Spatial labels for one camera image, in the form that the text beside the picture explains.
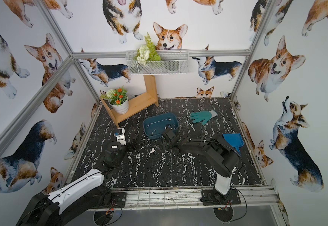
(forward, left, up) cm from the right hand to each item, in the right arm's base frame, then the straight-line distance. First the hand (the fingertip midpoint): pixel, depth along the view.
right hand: (169, 136), depth 94 cm
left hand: (-3, +22, +11) cm, 25 cm away
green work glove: (+20, -26, -4) cm, 34 cm away
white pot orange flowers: (+18, +33, +18) cm, 41 cm away
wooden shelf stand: (+33, +15, +3) cm, 37 cm away
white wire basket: (+37, -4, +32) cm, 49 cm away
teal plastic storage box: (+12, +12, -5) cm, 17 cm away
